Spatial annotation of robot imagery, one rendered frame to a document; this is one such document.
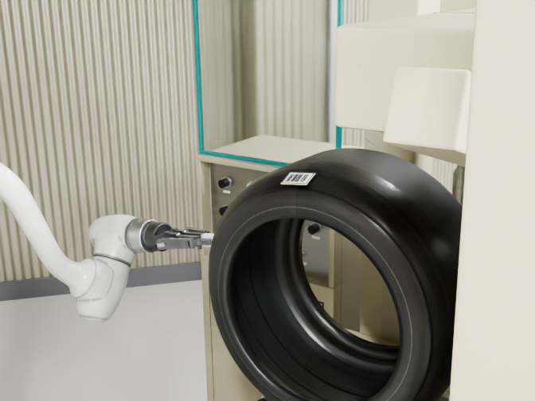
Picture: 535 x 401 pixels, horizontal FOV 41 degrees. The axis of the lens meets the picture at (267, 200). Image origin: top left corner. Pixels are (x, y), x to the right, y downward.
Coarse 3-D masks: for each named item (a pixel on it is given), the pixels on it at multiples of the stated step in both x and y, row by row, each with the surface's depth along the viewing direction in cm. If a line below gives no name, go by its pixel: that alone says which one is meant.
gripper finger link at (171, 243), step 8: (160, 240) 176; (168, 240) 176; (176, 240) 175; (184, 240) 174; (192, 240) 174; (160, 248) 177; (168, 248) 176; (176, 248) 176; (184, 248) 175; (192, 248) 174
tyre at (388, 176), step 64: (256, 192) 149; (320, 192) 139; (384, 192) 137; (448, 192) 151; (256, 256) 180; (384, 256) 134; (448, 256) 136; (256, 320) 177; (320, 320) 182; (448, 320) 134; (256, 384) 161; (320, 384) 172; (384, 384) 171; (448, 384) 141
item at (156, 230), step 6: (156, 222) 184; (162, 222) 184; (150, 228) 182; (156, 228) 181; (162, 228) 183; (168, 228) 185; (144, 234) 183; (150, 234) 181; (156, 234) 182; (162, 234) 182; (150, 240) 181; (150, 246) 182; (156, 246) 182
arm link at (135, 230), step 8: (128, 224) 186; (136, 224) 185; (144, 224) 184; (128, 232) 185; (136, 232) 183; (144, 232) 183; (128, 240) 185; (136, 240) 183; (144, 240) 183; (136, 248) 185; (144, 248) 184
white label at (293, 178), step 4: (288, 176) 144; (292, 176) 144; (296, 176) 143; (300, 176) 143; (304, 176) 142; (308, 176) 142; (312, 176) 141; (284, 180) 143; (288, 180) 143; (292, 180) 142; (296, 180) 142; (300, 180) 141; (304, 180) 141; (308, 180) 140; (284, 184) 142; (288, 184) 142; (292, 184) 141; (296, 184) 141; (300, 184) 140; (304, 184) 140
